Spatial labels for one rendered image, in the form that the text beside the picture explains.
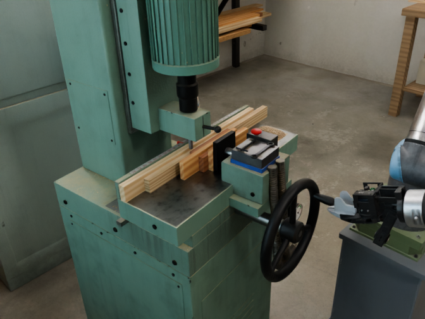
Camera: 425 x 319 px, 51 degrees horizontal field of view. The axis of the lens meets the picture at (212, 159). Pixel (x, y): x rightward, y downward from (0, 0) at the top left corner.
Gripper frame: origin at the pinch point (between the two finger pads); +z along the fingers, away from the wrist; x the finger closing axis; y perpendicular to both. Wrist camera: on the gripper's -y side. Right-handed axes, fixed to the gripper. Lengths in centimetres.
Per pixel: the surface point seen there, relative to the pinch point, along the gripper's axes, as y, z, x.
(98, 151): 30, 63, 22
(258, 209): 8.1, 12.2, 14.9
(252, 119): 22.4, 33.6, -19.9
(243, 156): 22.2, 14.5, 12.1
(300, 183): 13.2, 1.1, 9.5
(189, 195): 16.6, 25.8, 24.3
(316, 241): -66, 62, -79
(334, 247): -69, 53, -81
